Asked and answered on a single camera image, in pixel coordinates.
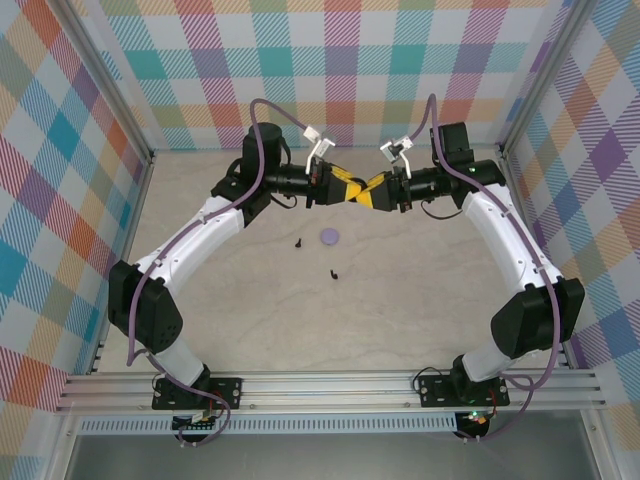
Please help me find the grey metal panel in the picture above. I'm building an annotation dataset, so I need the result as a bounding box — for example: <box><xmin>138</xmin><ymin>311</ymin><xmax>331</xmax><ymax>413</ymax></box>
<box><xmin>64</xmin><ymin>433</ymin><xmax>601</xmax><ymax>480</ymax></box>

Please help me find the right gripper thin black wire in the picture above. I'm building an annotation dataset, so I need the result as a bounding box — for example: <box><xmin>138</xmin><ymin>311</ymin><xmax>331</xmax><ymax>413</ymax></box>
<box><xmin>421</xmin><ymin>197</ymin><xmax>464</xmax><ymax>221</ymax></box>

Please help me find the right aluminium side rail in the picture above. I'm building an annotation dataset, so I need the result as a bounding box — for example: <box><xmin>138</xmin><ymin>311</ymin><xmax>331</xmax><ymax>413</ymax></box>
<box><xmin>497</xmin><ymin>152</ymin><xmax>571</xmax><ymax>371</ymax></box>

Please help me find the aluminium side rail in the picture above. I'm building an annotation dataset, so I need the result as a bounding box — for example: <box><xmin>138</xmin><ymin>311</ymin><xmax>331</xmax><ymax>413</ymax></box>
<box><xmin>87</xmin><ymin>152</ymin><xmax>157</xmax><ymax>376</ymax></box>
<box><xmin>497</xmin><ymin>152</ymin><xmax>571</xmax><ymax>371</ymax></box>

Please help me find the right aluminium frame post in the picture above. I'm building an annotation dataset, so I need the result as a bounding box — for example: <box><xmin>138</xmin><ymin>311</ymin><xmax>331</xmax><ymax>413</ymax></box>
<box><xmin>497</xmin><ymin>0</ymin><xmax>601</xmax><ymax>161</ymax></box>

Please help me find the aluminium frame post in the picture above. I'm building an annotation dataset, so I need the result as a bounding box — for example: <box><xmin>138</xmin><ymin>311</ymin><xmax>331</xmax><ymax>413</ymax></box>
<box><xmin>497</xmin><ymin>0</ymin><xmax>601</xmax><ymax>161</ymax></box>
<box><xmin>62</xmin><ymin>0</ymin><xmax>156</xmax><ymax>164</ymax></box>

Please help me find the left aluminium side rail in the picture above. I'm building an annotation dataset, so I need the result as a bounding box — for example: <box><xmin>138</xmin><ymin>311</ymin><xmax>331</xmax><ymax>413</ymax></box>
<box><xmin>87</xmin><ymin>152</ymin><xmax>157</xmax><ymax>376</ymax></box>

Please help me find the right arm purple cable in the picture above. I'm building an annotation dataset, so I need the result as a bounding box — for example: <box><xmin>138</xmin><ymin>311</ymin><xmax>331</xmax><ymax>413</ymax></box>
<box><xmin>407</xmin><ymin>93</ymin><xmax>561</xmax><ymax>444</ymax></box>

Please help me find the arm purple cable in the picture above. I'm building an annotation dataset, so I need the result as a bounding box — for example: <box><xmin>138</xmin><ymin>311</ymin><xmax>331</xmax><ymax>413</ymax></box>
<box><xmin>127</xmin><ymin>98</ymin><xmax>309</xmax><ymax>449</ymax></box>
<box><xmin>407</xmin><ymin>93</ymin><xmax>561</xmax><ymax>444</ymax></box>

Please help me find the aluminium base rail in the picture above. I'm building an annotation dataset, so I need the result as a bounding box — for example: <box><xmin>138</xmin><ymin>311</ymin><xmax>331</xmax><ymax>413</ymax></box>
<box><xmin>55</xmin><ymin>373</ymin><xmax>609</xmax><ymax>414</ymax></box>

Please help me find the left aluminium frame post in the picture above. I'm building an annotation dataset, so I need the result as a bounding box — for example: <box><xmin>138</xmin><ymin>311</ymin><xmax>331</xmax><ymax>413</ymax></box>
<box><xmin>62</xmin><ymin>0</ymin><xmax>156</xmax><ymax>164</ymax></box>

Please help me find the slotted grey cable duct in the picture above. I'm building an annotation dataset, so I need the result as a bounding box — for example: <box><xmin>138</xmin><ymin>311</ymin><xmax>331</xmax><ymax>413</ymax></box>
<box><xmin>78</xmin><ymin>418</ymin><xmax>460</xmax><ymax>435</ymax></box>

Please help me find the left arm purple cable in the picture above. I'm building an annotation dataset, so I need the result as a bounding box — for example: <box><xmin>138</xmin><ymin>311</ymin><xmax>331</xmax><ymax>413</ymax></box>
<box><xmin>127</xmin><ymin>98</ymin><xmax>309</xmax><ymax>449</ymax></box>

